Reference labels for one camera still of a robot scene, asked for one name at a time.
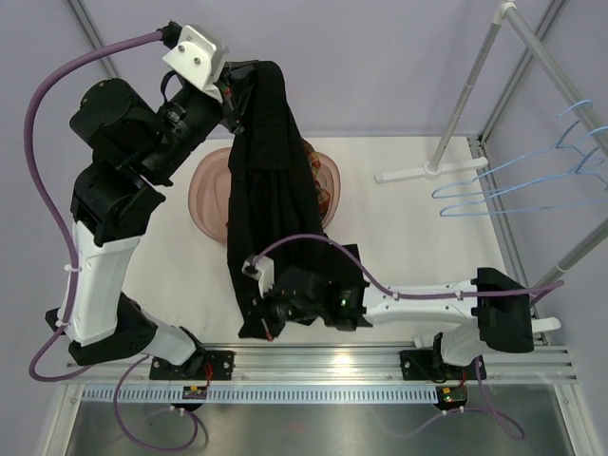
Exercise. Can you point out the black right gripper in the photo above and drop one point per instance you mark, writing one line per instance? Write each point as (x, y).
(260, 322)

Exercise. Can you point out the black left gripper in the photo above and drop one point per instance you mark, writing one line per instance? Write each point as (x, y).
(234, 85)

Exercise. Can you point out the black shirt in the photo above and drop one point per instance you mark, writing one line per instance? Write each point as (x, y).
(273, 206)

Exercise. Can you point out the blue hanger holding black shirt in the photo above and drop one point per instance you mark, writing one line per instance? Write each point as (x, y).
(532, 204)

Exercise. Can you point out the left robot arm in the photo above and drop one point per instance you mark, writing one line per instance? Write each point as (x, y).
(135, 151)

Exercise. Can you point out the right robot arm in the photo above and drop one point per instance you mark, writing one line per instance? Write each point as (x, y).
(490, 312)

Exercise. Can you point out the pink plastic basin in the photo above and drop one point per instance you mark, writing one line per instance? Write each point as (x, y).
(209, 191)

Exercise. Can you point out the white clothes rack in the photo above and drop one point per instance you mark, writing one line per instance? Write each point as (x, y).
(422, 54)

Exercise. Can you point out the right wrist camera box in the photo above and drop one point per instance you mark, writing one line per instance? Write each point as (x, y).
(262, 270)

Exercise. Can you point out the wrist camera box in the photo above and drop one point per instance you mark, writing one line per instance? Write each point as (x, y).
(262, 270)
(199, 58)

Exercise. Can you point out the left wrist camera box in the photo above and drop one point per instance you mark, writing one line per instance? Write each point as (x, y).
(199, 58)

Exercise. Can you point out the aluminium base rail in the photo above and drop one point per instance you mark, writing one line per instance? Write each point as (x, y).
(379, 363)

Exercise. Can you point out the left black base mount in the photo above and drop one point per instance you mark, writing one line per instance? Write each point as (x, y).
(218, 364)

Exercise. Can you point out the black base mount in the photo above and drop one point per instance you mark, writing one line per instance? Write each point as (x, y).
(424, 365)
(218, 364)

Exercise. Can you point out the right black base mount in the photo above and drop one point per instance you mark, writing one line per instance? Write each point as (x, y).
(424, 365)

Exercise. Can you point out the white slotted cable duct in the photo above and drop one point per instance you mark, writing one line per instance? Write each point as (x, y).
(269, 394)

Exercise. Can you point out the right aluminium frame post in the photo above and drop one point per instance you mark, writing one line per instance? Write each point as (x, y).
(549, 18)

